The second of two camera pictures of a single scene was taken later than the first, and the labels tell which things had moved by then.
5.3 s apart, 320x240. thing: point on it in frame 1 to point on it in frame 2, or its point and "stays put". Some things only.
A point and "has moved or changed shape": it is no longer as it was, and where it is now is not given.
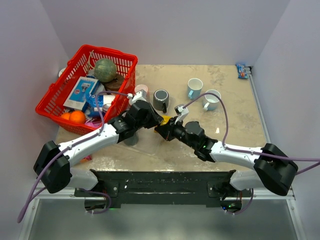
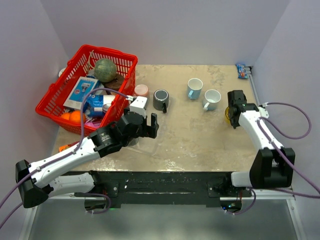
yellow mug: [166, 119] has moved or changed shape
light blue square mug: [194, 88] stays put
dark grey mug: [161, 100] stays put
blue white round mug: [210, 102] stays put
